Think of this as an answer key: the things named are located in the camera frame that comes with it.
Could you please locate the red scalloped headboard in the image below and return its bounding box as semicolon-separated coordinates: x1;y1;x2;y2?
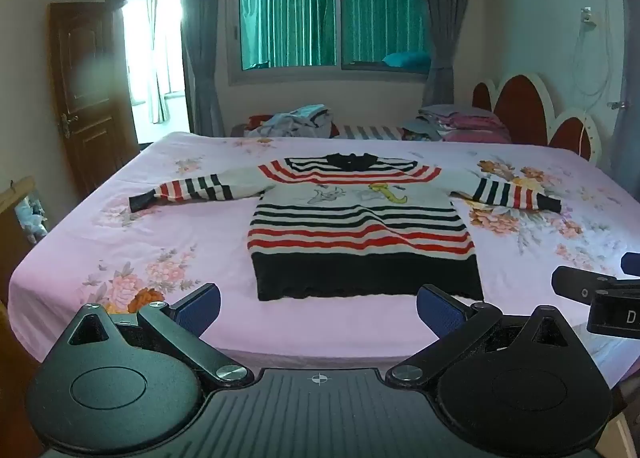
472;72;603;163

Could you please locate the grey striped cloth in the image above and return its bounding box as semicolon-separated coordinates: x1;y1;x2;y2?
332;124;406;141

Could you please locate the stuffed toy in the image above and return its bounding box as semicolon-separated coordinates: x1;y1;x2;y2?
15;188;48;243

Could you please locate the grey curtain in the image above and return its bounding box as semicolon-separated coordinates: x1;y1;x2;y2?
407;0;476;108
177;0;236;139

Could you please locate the pink folded blankets stack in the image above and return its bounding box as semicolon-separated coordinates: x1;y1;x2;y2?
442;112;513;143

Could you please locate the white cable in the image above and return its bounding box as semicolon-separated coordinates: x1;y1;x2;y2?
572;12;615;99

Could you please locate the teal cushion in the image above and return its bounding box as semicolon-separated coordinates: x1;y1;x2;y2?
382;52;432;72

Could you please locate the pile of grey clothes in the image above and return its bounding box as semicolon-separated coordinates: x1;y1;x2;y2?
257;104;336;139

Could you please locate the brown wooden door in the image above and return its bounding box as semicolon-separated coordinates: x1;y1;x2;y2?
47;2;141;199

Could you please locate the pink floral bed sheet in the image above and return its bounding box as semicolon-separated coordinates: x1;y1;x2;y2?
7;130;640;389

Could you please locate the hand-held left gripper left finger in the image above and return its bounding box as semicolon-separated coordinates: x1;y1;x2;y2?
67;283;253;386

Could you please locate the sliding window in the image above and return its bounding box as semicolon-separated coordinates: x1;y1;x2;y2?
227;0;433;86

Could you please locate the wooden furniture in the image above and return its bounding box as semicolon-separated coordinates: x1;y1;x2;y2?
0;177;38;289

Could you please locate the green curtain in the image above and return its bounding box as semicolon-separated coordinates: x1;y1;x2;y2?
235;0;431;71

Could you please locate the striped knit sweater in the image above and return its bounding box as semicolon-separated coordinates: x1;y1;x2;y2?
128;153;562;302

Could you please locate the white sheer curtain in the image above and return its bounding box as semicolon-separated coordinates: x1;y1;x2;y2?
145;0;172;123

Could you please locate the colourful patterned cloth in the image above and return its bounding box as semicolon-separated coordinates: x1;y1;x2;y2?
402;120;443;141

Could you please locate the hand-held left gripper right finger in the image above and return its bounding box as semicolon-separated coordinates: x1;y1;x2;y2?
387;284;576;386

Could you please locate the grey folded cloth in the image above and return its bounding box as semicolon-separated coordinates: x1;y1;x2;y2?
417;104;493;126

